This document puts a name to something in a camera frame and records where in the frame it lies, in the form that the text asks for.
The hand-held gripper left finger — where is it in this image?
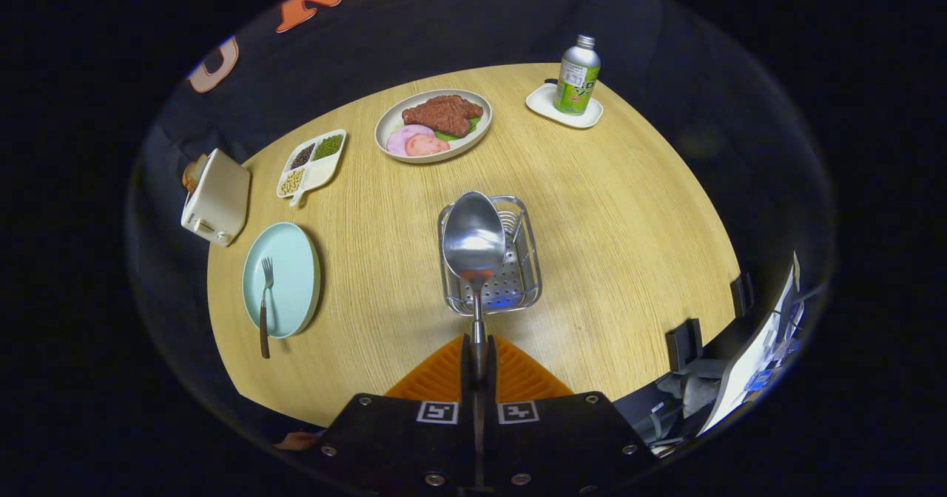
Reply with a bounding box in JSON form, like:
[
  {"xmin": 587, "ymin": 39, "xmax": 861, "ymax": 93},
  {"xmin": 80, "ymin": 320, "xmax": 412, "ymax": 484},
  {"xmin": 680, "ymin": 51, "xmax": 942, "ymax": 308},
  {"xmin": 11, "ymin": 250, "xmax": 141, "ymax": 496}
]
[{"xmin": 314, "ymin": 334, "xmax": 478, "ymax": 494}]

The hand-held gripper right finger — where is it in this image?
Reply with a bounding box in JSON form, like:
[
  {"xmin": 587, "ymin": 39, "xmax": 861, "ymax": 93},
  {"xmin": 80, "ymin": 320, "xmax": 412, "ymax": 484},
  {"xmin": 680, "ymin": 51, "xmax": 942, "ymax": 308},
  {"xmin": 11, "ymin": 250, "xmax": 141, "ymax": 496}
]
[{"xmin": 481, "ymin": 334, "xmax": 656, "ymax": 494}]

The steel fork with wooden handle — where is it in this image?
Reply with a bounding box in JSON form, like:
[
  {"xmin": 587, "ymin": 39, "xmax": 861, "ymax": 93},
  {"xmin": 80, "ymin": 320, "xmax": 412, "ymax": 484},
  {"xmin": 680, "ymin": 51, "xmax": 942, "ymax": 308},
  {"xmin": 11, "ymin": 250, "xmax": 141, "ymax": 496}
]
[{"xmin": 259, "ymin": 256, "xmax": 275, "ymax": 359}]

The steel spoon with wooden handle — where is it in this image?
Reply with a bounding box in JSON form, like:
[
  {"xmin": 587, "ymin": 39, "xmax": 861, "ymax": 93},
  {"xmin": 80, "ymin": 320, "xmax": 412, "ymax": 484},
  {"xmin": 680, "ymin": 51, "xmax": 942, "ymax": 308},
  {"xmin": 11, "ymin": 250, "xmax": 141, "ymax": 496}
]
[{"xmin": 442, "ymin": 191, "xmax": 508, "ymax": 383}]

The black table clamp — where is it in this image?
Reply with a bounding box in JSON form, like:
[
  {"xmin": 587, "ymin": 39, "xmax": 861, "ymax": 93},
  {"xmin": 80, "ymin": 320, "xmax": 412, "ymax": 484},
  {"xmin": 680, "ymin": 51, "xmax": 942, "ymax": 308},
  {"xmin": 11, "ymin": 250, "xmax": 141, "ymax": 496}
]
[
  {"xmin": 666, "ymin": 318, "xmax": 704, "ymax": 372},
  {"xmin": 731, "ymin": 271, "xmax": 755, "ymax": 317}
]

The light blue round plate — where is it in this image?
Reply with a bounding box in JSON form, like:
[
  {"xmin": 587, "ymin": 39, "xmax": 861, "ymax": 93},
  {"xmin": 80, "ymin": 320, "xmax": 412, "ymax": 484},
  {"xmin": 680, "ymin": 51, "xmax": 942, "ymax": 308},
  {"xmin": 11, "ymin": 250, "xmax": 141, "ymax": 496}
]
[{"xmin": 242, "ymin": 222, "xmax": 321, "ymax": 339}]

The white sheet board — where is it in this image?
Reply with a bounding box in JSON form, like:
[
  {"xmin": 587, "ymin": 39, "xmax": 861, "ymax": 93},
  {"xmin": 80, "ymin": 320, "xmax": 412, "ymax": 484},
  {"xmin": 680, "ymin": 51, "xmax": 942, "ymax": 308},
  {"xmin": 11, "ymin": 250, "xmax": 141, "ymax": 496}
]
[{"xmin": 699, "ymin": 253, "xmax": 803, "ymax": 435}]

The white divided dish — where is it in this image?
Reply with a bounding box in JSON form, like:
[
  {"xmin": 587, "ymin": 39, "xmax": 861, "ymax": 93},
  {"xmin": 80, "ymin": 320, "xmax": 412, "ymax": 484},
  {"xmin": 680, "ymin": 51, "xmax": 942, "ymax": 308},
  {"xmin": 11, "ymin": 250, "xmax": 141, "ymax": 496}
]
[{"xmin": 276, "ymin": 129, "xmax": 347, "ymax": 208}]

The red pink ham slice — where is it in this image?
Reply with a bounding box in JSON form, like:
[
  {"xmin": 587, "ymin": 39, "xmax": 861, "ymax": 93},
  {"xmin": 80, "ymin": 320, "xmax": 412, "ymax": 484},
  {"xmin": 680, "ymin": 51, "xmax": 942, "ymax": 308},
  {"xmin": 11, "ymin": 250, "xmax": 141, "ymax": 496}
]
[{"xmin": 404, "ymin": 134, "xmax": 451, "ymax": 158}]

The pale pink ham slice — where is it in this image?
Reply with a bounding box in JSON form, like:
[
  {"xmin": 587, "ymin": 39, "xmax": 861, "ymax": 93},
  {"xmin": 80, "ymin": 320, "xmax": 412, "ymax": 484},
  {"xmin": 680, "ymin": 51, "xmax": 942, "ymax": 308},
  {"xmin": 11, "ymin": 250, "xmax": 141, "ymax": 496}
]
[{"xmin": 386, "ymin": 124, "xmax": 436, "ymax": 156}]

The cream white toaster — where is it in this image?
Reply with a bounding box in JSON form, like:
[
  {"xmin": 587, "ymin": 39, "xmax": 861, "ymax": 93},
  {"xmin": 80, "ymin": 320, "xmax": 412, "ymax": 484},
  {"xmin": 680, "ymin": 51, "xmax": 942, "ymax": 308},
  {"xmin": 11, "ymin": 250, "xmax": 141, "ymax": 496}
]
[{"xmin": 181, "ymin": 148, "xmax": 252, "ymax": 247}]

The green lettuce leaf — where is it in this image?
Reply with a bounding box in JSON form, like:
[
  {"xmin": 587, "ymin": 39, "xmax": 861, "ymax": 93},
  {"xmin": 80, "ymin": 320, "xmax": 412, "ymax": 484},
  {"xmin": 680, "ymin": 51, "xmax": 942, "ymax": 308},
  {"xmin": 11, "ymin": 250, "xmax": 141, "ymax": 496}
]
[{"xmin": 435, "ymin": 116, "xmax": 482, "ymax": 141}]

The beige oval plate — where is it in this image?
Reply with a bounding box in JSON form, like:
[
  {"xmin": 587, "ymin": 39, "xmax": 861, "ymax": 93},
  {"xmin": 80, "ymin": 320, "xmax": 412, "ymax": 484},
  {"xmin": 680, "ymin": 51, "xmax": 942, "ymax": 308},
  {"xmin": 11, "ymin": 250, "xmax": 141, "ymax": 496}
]
[{"xmin": 374, "ymin": 89, "xmax": 493, "ymax": 164}]

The brown steak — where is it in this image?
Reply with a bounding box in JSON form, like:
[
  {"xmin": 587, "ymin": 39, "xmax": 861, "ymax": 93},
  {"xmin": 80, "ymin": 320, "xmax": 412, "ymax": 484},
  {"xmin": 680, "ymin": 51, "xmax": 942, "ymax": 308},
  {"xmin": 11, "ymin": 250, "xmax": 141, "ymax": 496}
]
[{"xmin": 402, "ymin": 95, "xmax": 484, "ymax": 138}]

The brown bread slice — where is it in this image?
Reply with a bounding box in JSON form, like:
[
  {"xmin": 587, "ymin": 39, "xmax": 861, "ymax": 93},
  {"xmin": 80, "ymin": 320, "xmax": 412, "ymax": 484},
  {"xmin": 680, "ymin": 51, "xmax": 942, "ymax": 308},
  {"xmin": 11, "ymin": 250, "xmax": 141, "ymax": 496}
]
[{"xmin": 182, "ymin": 154, "xmax": 209, "ymax": 193}]

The small white saucer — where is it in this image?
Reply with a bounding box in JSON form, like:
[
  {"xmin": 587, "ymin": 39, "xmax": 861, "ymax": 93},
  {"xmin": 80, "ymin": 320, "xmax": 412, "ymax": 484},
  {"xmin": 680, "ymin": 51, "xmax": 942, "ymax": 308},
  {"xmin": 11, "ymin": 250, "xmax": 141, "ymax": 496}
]
[{"xmin": 525, "ymin": 81, "xmax": 604, "ymax": 129}]

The green drink bottle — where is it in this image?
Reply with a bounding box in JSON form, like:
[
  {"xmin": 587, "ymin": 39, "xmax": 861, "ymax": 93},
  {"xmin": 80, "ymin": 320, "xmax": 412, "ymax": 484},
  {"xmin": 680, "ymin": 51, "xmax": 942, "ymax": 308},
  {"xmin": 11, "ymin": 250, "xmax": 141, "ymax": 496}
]
[{"xmin": 553, "ymin": 35, "xmax": 601, "ymax": 116}]

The steel wire cutlery basket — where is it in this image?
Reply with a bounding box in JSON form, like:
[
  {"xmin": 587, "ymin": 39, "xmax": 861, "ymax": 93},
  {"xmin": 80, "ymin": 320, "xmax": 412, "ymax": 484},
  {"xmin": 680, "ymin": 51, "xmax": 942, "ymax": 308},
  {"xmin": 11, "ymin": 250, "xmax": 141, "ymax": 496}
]
[{"xmin": 438, "ymin": 195, "xmax": 543, "ymax": 316}]

